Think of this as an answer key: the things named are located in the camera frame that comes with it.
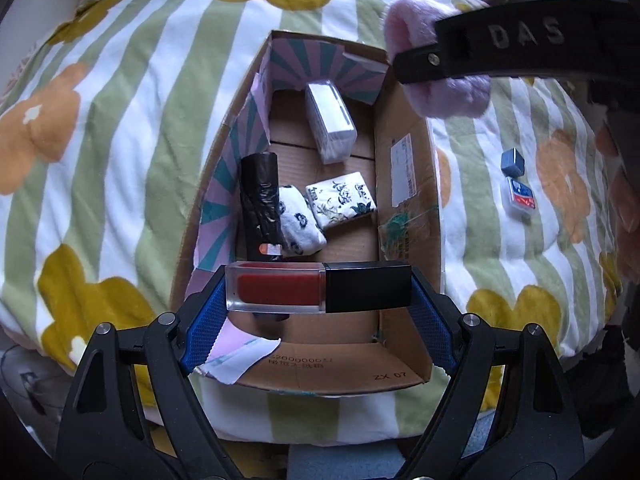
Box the small blue box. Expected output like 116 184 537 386
499 148 526 177

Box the striped flower blanket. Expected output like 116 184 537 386
0 0 627 443

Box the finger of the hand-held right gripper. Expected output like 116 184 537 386
391 41 467 87

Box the clear plastic box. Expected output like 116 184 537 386
304 81 358 165

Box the person's right hand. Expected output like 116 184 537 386
594 124 640 242

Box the small case with red-blue label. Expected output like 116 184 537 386
499 176 539 219

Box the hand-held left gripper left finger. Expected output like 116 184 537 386
54 265 232 480

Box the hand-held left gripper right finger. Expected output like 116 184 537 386
400 265 586 480

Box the floral tissue pack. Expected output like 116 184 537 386
305 171 377 231

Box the cardboard box with pink lining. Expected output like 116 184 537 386
169 29 444 399

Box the red lip gloss tube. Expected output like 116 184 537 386
224 261 414 315

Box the grey cloth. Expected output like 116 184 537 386
0 347 68 413

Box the white sock with black print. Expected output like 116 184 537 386
277 184 329 257

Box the pink fluffy scrunchie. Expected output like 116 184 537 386
383 0 492 119

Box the black garbage bag roll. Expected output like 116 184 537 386
238 152 292 322

